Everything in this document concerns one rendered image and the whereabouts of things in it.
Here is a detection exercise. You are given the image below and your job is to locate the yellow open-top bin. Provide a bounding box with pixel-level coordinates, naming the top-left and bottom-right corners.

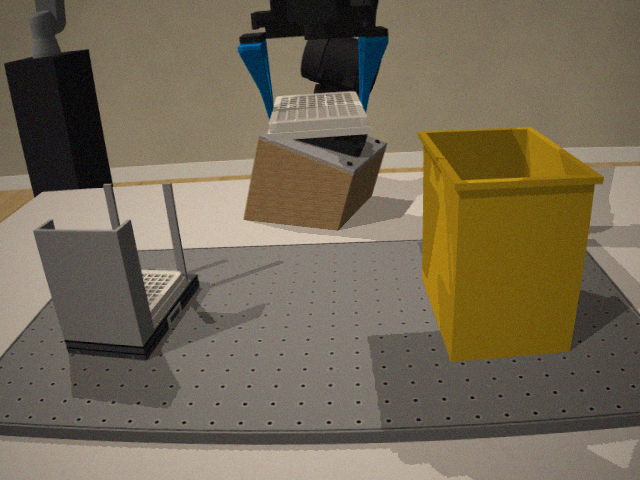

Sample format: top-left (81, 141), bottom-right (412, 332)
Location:
top-left (418, 127), bottom-right (604, 362)

